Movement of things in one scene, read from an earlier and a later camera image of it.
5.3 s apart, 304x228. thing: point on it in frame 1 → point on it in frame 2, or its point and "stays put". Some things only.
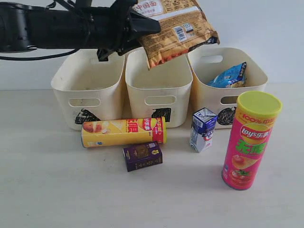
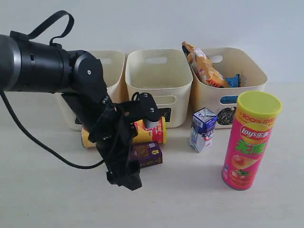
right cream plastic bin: (206, 63) stays put
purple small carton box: (143, 156) stays put
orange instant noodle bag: (183, 26) → (207, 72)
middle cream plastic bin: (162, 90) stays put
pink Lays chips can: (254, 115) stays put
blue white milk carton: (203, 124) stays put
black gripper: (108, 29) → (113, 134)
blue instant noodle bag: (233, 76) → (231, 82)
